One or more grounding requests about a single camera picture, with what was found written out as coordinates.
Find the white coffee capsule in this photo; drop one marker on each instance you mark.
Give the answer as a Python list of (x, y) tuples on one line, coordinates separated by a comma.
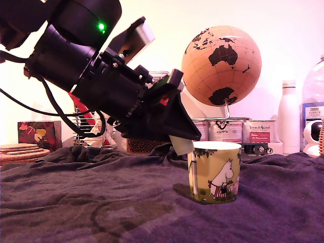
[(181, 147)]

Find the coffee beans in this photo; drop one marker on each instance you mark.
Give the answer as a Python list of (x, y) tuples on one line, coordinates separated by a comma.
[(144, 146)]

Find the pink label tin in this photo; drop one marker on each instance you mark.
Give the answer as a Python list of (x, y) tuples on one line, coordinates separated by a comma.
[(202, 129)]

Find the red paper packet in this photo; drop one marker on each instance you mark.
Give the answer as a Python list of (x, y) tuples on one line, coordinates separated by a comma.
[(87, 115)]

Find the clear jar with white lid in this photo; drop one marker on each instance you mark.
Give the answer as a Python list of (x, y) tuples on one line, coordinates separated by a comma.
[(159, 73)]

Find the crumpled white paper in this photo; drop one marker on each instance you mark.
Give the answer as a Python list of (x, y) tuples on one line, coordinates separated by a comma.
[(91, 143)]

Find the metal globe stand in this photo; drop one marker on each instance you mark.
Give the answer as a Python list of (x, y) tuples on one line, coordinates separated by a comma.
[(227, 108)]

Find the cork globe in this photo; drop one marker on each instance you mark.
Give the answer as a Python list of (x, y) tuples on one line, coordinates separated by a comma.
[(220, 81)]

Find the yellow cartoon print mug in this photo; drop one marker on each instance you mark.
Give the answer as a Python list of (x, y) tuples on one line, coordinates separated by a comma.
[(202, 177)]

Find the floral tissue box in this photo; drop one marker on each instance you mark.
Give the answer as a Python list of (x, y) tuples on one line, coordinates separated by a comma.
[(50, 136)]

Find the white tissue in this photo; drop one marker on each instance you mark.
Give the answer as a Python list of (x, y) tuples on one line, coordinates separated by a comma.
[(38, 118)]

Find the small black box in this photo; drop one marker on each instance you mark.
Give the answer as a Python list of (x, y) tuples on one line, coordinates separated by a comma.
[(250, 149)]

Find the white pot pink label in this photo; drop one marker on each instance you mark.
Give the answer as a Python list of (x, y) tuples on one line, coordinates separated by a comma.
[(260, 131)]

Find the dark blue cloth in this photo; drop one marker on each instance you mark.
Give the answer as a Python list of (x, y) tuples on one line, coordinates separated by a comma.
[(76, 202)]

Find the square cork coaster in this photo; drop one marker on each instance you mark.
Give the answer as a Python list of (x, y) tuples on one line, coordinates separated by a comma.
[(25, 151), (17, 145)]

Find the round cork trivet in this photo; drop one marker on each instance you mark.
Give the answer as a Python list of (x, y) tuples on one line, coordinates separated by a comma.
[(25, 157)]

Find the small white box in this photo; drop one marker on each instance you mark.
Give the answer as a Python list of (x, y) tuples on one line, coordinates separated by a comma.
[(277, 149)]

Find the white metal bottle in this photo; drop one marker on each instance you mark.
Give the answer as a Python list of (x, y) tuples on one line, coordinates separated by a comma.
[(288, 116)]

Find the large clear water bottle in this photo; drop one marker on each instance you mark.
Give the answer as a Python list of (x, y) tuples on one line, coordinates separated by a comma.
[(314, 83)]

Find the wicker basket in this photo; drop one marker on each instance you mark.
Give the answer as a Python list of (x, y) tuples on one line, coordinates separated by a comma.
[(322, 141)]

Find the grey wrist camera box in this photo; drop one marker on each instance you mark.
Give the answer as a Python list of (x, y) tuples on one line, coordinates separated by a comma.
[(141, 38)]

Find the small white round camera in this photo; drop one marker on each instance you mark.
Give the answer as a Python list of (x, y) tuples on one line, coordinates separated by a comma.
[(308, 149)]

